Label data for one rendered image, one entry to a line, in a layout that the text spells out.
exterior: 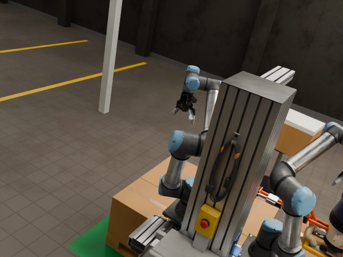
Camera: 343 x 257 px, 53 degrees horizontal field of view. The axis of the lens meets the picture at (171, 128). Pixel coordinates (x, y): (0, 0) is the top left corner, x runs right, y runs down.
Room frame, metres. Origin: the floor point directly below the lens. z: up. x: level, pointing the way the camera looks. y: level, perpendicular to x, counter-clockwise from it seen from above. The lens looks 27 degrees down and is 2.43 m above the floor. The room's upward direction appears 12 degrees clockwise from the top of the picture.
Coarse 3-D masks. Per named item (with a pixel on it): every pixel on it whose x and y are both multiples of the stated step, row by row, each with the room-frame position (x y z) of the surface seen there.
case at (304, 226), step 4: (304, 224) 1.92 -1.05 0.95; (308, 224) 1.93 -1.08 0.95; (304, 228) 1.88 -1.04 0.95; (304, 232) 1.84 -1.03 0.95; (300, 236) 1.79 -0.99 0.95; (304, 236) 1.80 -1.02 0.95; (312, 236) 1.82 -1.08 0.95; (304, 240) 1.76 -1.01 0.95; (316, 240) 1.78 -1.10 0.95; (320, 240) 1.79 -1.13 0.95; (324, 244) 1.76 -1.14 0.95; (304, 248) 1.68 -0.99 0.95; (308, 252) 1.65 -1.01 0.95; (308, 256) 1.62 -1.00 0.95; (312, 256) 1.63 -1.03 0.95; (316, 256) 1.63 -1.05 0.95
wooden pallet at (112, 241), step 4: (108, 236) 2.25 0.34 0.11; (112, 236) 2.23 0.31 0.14; (108, 240) 2.24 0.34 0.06; (112, 240) 2.23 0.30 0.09; (116, 240) 2.21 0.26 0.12; (108, 244) 2.24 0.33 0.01; (112, 244) 2.22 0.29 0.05; (116, 244) 2.20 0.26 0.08; (120, 244) 2.22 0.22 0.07; (124, 244) 2.17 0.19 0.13; (116, 248) 2.20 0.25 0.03; (120, 248) 2.22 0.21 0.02; (124, 248) 2.23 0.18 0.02; (128, 248) 2.24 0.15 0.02; (120, 252) 2.18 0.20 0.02; (124, 252) 2.18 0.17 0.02; (128, 252) 2.19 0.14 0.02; (132, 252) 2.20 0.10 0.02; (128, 256) 2.15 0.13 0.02; (132, 256) 2.16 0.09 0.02; (136, 256) 2.17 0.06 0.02
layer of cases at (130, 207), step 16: (144, 176) 2.64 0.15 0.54; (192, 176) 2.81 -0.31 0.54; (128, 192) 2.36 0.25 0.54; (144, 192) 2.41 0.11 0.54; (112, 208) 2.25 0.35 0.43; (128, 208) 2.18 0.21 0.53; (144, 208) 2.21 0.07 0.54; (160, 208) 2.25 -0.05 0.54; (256, 208) 2.53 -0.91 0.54; (272, 208) 2.58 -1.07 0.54; (112, 224) 2.24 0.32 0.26; (128, 224) 2.17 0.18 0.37; (256, 224) 2.31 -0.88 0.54; (240, 240) 2.08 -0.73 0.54
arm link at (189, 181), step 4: (184, 180) 1.69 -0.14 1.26; (188, 180) 1.68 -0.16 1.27; (192, 180) 1.70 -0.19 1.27; (184, 184) 1.65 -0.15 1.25; (188, 184) 1.64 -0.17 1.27; (192, 184) 1.65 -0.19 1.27; (184, 188) 1.63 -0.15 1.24; (188, 188) 1.63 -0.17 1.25; (184, 192) 1.62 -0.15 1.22; (188, 192) 1.62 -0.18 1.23; (180, 196) 1.62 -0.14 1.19; (184, 196) 1.62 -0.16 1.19; (188, 196) 1.62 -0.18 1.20; (184, 200) 1.63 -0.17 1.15
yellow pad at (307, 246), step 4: (304, 244) 1.70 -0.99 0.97; (308, 244) 1.70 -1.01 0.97; (320, 244) 1.73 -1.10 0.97; (308, 248) 1.67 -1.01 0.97; (312, 248) 1.67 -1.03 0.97; (316, 248) 1.68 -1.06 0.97; (320, 248) 1.68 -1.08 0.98; (324, 248) 1.69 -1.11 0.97; (312, 252) 1.66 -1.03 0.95; (316, 252) 1.65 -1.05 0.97; (320, 252) 1.65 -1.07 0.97; (324, 252) 1.66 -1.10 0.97; (320, 256) 1.63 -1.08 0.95; (324, 256) 1.63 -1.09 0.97; (328, 256) 1.63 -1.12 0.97; (332, 256) 1.64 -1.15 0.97; (340, 256) 1.65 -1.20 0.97
